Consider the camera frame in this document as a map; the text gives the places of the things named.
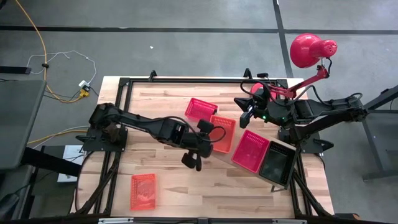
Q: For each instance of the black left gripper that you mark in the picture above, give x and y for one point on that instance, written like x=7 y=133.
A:
x=202 y=146

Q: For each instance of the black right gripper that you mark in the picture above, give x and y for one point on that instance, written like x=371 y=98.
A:
x=259 y=107

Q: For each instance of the orange plastic slotted basket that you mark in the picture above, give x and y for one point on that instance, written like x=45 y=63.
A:
x=224 y=148
x=143 y=192

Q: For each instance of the red plastic slotted basket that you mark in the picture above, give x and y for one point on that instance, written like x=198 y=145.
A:
x=200 y=109
x=250 y=151

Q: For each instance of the black plastic slotted basket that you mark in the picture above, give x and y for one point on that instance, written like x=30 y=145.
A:
x=276 y=163

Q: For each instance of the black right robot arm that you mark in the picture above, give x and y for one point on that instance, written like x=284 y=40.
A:
x=326 y=109

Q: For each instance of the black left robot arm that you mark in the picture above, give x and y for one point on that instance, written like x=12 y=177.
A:
x=140 y=119

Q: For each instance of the red desk lamp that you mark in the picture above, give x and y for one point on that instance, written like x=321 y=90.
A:
x=308 y=49

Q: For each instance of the grey metal stand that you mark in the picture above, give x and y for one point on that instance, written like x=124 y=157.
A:
x=376 y=130

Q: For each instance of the white paper sheet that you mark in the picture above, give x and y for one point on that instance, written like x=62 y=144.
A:
x=70 y=161

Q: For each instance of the white power adapter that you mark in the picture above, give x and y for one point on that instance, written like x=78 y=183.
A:
x=84 y=84

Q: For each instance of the grey side table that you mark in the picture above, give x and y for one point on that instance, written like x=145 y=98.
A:
x=18 y=124

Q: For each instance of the black floor bar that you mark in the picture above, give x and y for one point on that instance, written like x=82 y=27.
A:
x=14 y=70

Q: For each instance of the black metal table frame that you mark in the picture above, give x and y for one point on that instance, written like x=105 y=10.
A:
x=186 y=80

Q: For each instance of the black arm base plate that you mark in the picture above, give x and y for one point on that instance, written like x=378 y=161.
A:
x=326 y=144
x=90 y=147

